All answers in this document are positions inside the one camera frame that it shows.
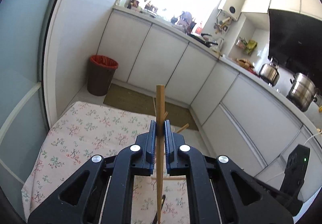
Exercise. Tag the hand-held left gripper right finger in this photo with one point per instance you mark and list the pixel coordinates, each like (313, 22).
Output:
(169, 161)

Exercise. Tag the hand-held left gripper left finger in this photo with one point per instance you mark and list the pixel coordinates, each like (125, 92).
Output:
(150, 161)

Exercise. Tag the dark wooden chopstick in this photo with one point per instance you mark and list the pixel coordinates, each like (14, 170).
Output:
(160, 103)

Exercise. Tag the hanging wooden utensils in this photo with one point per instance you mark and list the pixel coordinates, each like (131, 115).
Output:
(222, 25)

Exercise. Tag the black chopstick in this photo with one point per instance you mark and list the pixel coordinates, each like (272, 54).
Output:
(163, 201)

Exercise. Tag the floral tablecloth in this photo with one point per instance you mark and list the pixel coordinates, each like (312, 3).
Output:
(88, 133)

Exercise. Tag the steel stock pot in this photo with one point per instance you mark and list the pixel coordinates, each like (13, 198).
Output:
(300, 93)

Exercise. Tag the brown trash bin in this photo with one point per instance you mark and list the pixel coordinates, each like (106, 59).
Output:
(99, 80)

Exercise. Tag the white kitchen cabinets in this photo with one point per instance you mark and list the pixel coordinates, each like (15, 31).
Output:
(201, 70)

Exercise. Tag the steel kettle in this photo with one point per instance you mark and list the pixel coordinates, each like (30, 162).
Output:
(269, 73)

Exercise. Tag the woven basket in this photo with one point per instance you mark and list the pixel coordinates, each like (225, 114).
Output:
(245, 62)

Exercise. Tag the black frying pan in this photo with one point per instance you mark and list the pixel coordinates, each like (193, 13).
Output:
(206, 43)

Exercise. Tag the glass jug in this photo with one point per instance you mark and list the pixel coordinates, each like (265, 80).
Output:
(220, 43)

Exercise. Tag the hanging snack packets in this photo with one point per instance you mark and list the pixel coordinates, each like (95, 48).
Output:
(250, 46)

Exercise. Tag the black range hood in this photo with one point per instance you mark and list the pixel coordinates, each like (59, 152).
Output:
(294, 37)

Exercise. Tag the black utensil holder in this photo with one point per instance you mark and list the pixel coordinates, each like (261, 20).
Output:
(193, 28)

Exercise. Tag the red bottle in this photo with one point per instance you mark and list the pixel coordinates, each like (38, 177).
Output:
(198, 28)

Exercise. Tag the grey cloth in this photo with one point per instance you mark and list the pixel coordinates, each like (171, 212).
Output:
(186, 16)

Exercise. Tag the group of small bottles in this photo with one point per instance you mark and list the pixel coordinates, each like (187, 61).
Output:
(140, 3)

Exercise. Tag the glass sliding door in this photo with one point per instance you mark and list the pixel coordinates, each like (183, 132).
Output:
(20, 62)

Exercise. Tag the white water heater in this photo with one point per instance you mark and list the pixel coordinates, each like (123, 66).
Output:
(231, 5)

